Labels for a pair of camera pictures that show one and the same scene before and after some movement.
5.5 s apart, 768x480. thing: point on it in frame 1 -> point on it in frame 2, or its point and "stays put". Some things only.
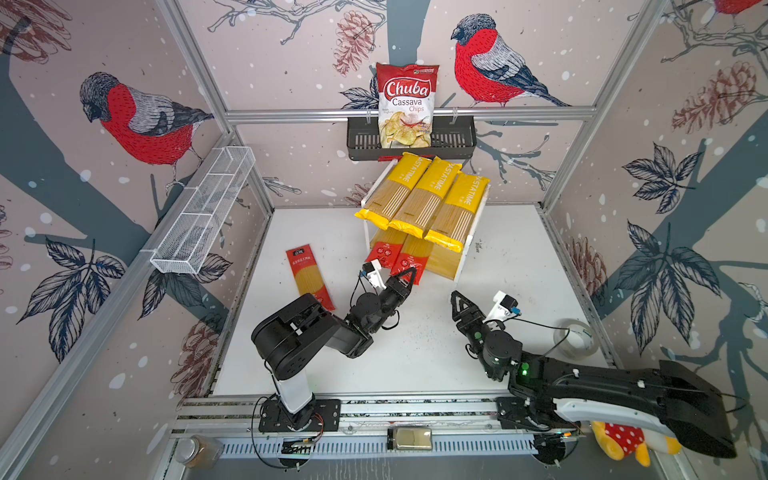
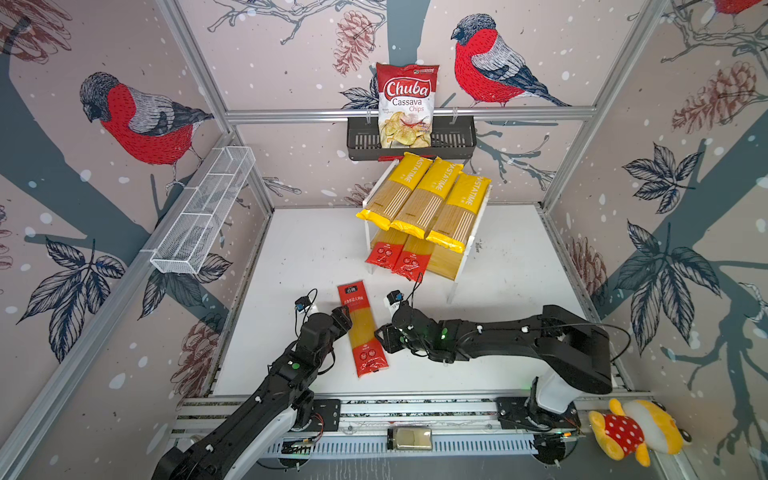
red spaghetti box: [413, 253] stays put
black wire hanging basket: [452, 138] stays put
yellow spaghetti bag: [459, 211] stays put
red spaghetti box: [307, 276] -> [368, 354]
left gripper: [395, 289] -> [341, 322]
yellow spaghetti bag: [392, 194] stays put
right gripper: [470, 322] -> [387, 337]
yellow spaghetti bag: [426, 196] stays put
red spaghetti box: [385, 247] stays put
